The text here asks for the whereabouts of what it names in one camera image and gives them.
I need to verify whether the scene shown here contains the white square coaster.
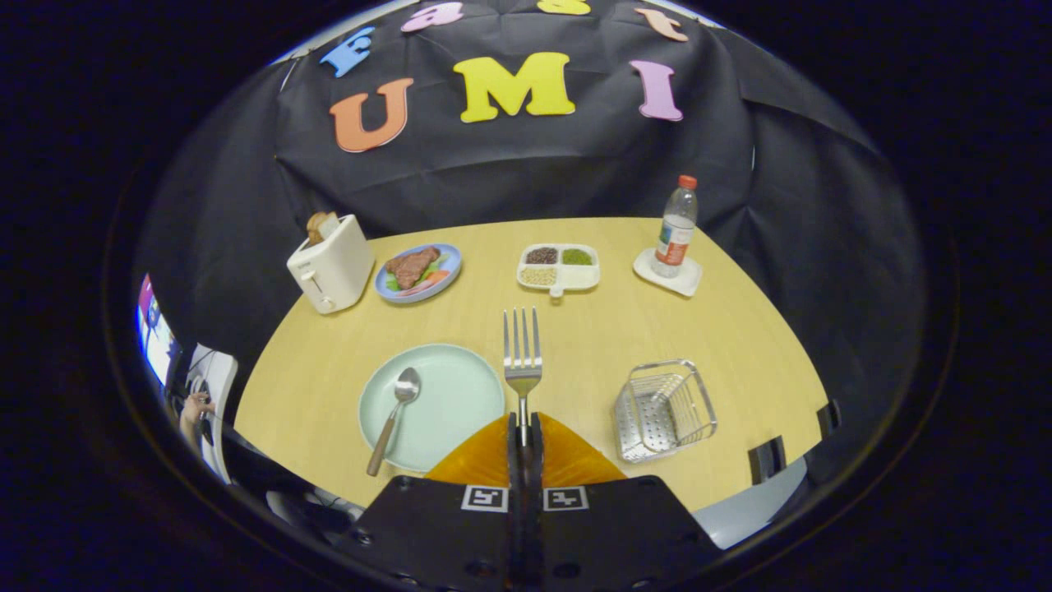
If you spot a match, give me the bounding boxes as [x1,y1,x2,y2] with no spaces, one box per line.
[632,248,704,298]

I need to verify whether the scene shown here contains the white side desk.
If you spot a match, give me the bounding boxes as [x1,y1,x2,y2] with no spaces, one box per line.
[185,344,239,486]

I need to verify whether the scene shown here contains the black backdrop cloth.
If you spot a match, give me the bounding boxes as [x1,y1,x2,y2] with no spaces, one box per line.
[131,0,930,511]

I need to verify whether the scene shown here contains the pale green plate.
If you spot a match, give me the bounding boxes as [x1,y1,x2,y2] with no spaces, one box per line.
[358,343,506,474]

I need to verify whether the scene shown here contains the computer monitor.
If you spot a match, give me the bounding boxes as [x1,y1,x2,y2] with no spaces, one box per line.
[136,275,182,387]

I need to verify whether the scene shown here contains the metal fork with wooden handle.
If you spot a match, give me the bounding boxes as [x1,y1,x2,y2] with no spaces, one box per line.
[503,307,544,449]

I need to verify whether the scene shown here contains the clear plastic water bottle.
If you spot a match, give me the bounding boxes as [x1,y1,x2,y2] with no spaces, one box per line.
[652,174,699,279]

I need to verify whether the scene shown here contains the green lettuce leaf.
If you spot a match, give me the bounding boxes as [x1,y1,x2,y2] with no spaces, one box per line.
[385,255,451,293]

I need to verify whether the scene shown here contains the blue plate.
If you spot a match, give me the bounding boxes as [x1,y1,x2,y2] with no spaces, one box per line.
[375,243,463,304]

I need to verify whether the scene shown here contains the red tomato slice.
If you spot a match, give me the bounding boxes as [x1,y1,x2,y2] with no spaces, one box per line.
[403,270,453,297]

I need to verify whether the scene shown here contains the metal spoon with wooden handle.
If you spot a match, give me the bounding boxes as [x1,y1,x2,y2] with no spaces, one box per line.
[366,367,422,478]

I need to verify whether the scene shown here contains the white toaster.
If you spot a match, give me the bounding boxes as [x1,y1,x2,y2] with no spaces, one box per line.
[286,214,376,315]

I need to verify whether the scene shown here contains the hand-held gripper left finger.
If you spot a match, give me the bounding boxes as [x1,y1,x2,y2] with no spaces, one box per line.
[333,411,527,592]

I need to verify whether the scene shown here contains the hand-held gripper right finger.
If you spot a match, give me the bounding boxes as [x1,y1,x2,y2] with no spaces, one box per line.
[526,411,724,592]

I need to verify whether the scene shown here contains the brown steak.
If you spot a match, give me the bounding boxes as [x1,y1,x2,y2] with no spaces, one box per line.
[385,246,441,289]

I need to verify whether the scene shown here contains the metal wire cutlery rack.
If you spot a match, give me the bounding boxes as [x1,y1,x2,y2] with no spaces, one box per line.
[614,359,718,464]

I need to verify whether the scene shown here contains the white divided dish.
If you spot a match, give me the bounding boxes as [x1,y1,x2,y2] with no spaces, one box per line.
[516,243,602,298]

